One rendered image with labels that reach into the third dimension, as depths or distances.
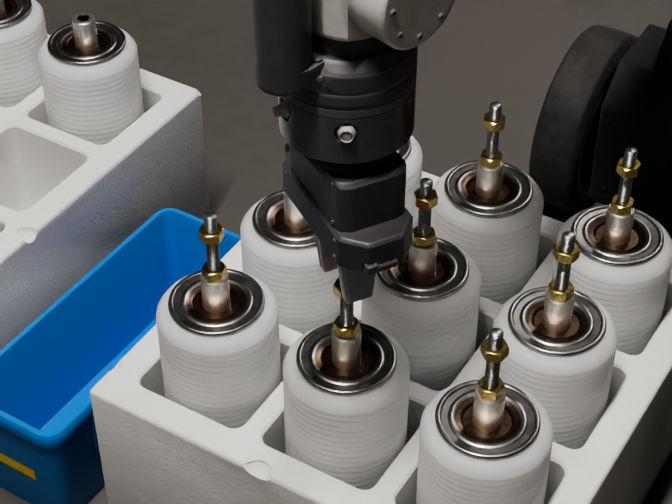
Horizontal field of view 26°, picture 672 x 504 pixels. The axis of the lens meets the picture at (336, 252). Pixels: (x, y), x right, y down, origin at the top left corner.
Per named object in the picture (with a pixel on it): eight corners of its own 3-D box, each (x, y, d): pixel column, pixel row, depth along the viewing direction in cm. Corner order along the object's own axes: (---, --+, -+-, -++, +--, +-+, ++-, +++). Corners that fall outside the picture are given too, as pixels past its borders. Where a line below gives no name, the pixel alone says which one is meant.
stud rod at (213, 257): (224, 290, 113) (219, 216, 108) (214, 296, 112) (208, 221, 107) (216, 284, 113) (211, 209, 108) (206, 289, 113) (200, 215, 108)
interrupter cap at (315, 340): (326, 413, 105) (326, 406, 105) (278, 348, 110) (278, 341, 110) (415, 376, 108) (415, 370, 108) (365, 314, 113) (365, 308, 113)
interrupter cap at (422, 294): (464, 309, 114) (464, 302, 113) (368, 298, 114) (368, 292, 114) (473, 246, 119) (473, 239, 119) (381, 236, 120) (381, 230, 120)
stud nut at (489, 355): (495, 367, 99) (495, 358, 98) (475, 355, 100) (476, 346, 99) (512, 352, 100) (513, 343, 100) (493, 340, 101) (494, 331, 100)
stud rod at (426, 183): (422, 260, 115) (426, 186, 110) (413, 254, 116) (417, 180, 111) (431, 255, 116) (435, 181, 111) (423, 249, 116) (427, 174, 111)
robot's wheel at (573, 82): (593, 137, 172) (614, -10, 158) (632, 151, 170) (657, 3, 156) (518, 232, 159) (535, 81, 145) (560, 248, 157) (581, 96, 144)
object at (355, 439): (322, 577, 116) (320, 425, 104) (267, 494, 122) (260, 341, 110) (424, 530, 120) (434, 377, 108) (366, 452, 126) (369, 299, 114)
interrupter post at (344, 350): (340, 378, 108) (340, 346, 106) (324, 357, 110) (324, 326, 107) (368, 366, 109) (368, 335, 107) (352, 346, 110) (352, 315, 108)
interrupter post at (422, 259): (435, 283, 116) (436, 252, 114) (405, 280, 116) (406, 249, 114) (438, 263, 118) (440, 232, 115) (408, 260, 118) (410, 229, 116)
